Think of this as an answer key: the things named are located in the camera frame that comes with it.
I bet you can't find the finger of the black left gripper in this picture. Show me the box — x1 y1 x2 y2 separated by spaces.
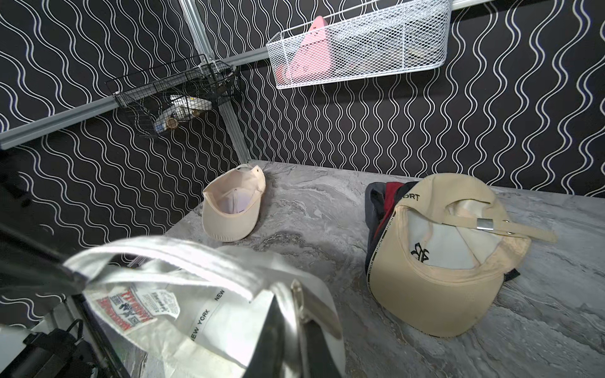
1 224 86 295

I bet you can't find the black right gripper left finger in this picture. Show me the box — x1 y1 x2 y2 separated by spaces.
244 290 303 377

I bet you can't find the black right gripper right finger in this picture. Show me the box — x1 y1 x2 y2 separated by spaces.
303 321 341 378

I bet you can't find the white baseball cap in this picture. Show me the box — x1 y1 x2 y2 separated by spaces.
65 236 346 377

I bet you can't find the beige cap with black lettering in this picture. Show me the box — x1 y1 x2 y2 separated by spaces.
365 173 557 338

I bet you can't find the cream baseball cap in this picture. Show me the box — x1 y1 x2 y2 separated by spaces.
202 164 266 243

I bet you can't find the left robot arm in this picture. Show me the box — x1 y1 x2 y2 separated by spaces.
1 225 102 377

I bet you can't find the dark grey cap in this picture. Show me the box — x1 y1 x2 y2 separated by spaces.
364 182 386 270

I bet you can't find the white item in black basket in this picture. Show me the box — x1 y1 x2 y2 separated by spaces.
154 94 213 133

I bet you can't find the pink triangular card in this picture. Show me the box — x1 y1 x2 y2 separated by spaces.
283 16 332 84

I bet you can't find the black wire mesh basket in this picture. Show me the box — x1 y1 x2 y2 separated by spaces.
106 54 240 138

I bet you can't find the aluminium corner frame post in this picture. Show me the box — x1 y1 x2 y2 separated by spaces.
178 0 251 164

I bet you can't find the white wire wall basket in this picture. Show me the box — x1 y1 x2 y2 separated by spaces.
266 1 452 89

